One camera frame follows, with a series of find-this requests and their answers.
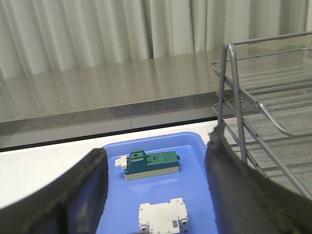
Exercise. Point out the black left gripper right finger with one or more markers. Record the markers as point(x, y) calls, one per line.
point(246, 202)

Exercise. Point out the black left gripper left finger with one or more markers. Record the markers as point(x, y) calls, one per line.
point(71, 204)

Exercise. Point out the white terminal block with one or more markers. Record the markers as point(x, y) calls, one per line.
point(164, 218)

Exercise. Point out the grey stone counter ledge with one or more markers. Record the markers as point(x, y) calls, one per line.
point(81, 103)

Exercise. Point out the blue plastic tray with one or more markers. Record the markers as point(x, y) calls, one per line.
point(190, 183)

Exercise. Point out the silver mesh tray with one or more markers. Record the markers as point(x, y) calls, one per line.
point(277, 85)
point(280, 170)
point(294, 151)

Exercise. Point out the green and grey switch block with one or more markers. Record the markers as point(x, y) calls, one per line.
point(139, 164)

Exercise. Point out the grey metal rack frame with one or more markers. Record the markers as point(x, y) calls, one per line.
point(231, 112)

